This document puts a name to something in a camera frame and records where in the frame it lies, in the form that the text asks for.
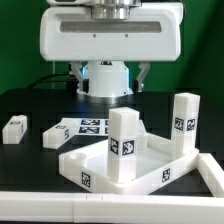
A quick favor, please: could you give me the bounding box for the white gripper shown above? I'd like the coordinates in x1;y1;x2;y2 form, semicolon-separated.
40;2;184;93

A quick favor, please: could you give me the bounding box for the white desk top tray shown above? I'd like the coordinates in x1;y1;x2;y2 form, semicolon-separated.
59;133;199;195

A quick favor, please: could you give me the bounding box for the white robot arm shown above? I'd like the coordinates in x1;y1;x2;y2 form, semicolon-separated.
40;0;185;102

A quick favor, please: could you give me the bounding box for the white marker sheet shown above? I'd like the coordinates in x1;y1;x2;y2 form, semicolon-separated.
59;117;146;138

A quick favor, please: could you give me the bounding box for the white right fence bar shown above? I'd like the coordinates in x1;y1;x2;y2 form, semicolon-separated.
197;153;224;198

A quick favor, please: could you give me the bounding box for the white fence bar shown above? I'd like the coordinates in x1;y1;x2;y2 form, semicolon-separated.
0;192;224;224
197;153;224;198

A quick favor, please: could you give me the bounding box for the white front fence bar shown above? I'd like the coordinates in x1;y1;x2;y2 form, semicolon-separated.
0;192;224;224

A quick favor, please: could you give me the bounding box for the black camera pole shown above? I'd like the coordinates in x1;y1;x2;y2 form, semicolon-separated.
69;62;80;77

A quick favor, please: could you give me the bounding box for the black cable bundle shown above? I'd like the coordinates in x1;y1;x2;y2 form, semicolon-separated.
27;72;83;90

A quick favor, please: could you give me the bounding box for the white cable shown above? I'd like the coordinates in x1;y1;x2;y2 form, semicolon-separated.
51;61;57;90

